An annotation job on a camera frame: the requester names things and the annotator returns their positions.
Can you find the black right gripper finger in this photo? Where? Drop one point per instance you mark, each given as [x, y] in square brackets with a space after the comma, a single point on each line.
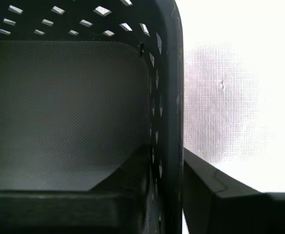
[59, 212]
[242, 214]

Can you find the black perforated plastic basket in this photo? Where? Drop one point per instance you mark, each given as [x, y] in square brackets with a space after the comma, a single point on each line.
[59, 97]

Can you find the white woven table cloth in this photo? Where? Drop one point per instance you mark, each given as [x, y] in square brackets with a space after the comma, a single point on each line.
[230, 97]

